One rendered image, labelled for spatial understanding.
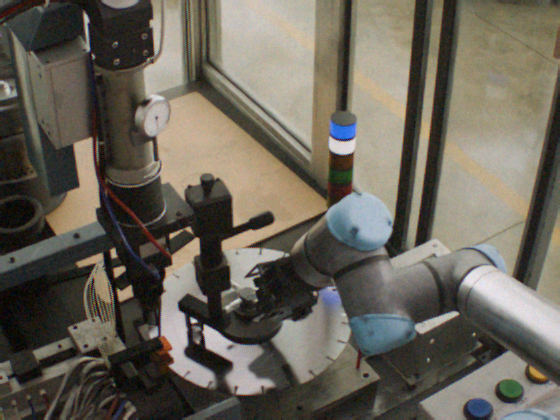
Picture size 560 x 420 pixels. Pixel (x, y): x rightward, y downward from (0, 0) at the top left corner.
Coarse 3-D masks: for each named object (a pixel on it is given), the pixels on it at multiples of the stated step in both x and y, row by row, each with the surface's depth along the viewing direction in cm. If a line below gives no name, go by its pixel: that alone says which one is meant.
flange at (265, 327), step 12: (228, 300) 139; (240, 312) 135; (252, 312) 135; (240, 324) 135; (252, 324) 135; (264, 324) 135; (276, 324) 135; (228, 336) 134; (240, 336) 133; (252, 336) 133; (264, 336) 134
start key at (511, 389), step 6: (504, 384) 131; (510, 384) 131; (516, 384) 131; (498, 390) 131; (504, 390) 130; (510, 390) 130; (516, 390) 130; (522, 390) 130; (504, 396) 130; (510, 396) 129; (516, 396) 129
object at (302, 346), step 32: (256, 256) 149; (192, 288) 143; (192, 320) 137; (288, 320) 137; (320, 320) 137; (192, 352) 132; (224, 352) 132; (256, 352) 132; (288, 352) 132; (320, 352) 132; (224, 384) 127; (256, 384) 127; (288, 384) 127
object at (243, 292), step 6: (234, 282) 137; (234, 288) 136; (240, 288) 136; (246, 288) 135; (252, 288) 135; (240, 294) 134; (246, 294) 134; (240, 300) 134; (246, 300) 134; (252, 300) 134; (228, 306) 133; (234, 306) 133; (240, 306) 135; (246, 306) 134; (252, 306) 135; (228, 312) 132
